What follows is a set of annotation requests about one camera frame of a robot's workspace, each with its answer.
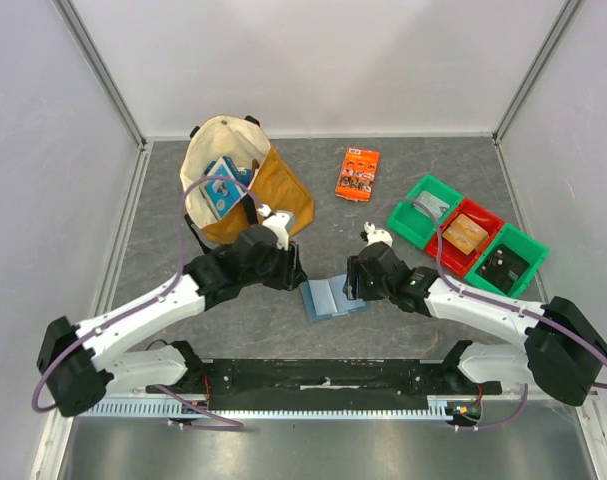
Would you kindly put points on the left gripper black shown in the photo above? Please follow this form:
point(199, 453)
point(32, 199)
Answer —
point(292, 274)

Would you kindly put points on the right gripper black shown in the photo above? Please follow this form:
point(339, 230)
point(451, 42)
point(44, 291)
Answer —
point(353, 278)

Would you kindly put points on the blue card holder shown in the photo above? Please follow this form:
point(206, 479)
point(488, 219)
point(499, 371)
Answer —
point(325, 299)

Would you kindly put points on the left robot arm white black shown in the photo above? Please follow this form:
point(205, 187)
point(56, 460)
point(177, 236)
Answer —
point(82, 363)

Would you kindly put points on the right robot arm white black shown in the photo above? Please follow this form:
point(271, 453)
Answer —
point(552, 346)

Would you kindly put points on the silver cards in bin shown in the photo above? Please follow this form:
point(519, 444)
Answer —
point(434, 205)

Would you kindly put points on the gold cards in bin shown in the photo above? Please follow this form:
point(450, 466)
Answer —
point(465, 234)

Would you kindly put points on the black cards in bin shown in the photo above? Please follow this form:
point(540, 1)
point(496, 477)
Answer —
point(502, 268)

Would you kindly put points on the green bin far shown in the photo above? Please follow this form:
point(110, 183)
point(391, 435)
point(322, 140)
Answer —
point(412, 221)

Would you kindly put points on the green bin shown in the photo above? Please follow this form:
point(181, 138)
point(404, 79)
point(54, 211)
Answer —
point(412, 221)
point(531, 250)

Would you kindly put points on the tan tote bag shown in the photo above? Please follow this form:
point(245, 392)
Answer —
point(272, 182)

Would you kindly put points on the blue box in bag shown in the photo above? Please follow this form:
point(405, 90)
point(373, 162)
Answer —
point(224, 191)

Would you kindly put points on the orange screw box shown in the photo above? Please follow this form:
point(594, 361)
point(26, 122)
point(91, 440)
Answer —
point(357, 175)

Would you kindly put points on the red bin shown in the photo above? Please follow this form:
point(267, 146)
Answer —
point(451, 257)

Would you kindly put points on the green bin near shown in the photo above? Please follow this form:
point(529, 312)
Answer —
point(531, 250)

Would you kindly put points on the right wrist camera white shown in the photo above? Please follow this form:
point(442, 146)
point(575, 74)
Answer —
point(371, 234)

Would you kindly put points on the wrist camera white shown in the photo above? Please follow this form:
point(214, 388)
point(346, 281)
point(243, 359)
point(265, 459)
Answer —
point(371, 234)
point(280, 222)

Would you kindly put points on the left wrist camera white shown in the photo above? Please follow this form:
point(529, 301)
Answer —
point(280, 222)

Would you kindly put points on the slotted cable duct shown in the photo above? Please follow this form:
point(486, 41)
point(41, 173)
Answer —
point(299, 406)

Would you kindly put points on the left aluminium frame post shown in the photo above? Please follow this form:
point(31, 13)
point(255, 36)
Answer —
point(83, 38)

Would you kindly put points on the aluminium frame post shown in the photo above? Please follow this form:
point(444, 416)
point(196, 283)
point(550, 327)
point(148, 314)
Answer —
point(83, 38)
point(559, 27)

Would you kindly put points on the right aluminium frame post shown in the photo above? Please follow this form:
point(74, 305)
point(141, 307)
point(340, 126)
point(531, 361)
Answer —
point(559, 27)

